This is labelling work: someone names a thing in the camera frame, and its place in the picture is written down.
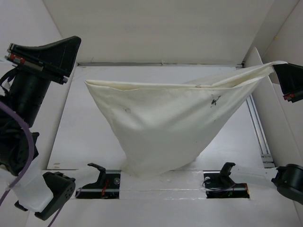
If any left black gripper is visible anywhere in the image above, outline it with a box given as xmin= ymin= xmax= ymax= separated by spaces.
xmin=9 ymin=32 xmax=84 ymax=122

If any cream pillowcase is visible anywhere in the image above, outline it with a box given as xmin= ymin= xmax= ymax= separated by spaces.
xmin=85 ymin=61 xmax=284 ymax=177

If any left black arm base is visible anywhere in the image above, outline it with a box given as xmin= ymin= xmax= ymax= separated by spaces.
xmin=75 ymin=163 xmax=121 ymax=200

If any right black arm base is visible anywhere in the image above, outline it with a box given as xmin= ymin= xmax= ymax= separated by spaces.
xmin=202 ymin=162 xmax=250 ymax=199

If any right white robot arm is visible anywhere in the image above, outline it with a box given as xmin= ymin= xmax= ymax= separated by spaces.
xmin=271 ymin=63 xmax=303 ymax=204

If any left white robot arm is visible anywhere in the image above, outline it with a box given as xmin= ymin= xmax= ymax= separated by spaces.
xmin=0 ymin=36 xmax=81 ymax=220

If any aluminium rail right side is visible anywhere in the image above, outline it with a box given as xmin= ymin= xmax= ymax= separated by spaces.
xmin=246 ymin=95 xmax=275 ymax=168

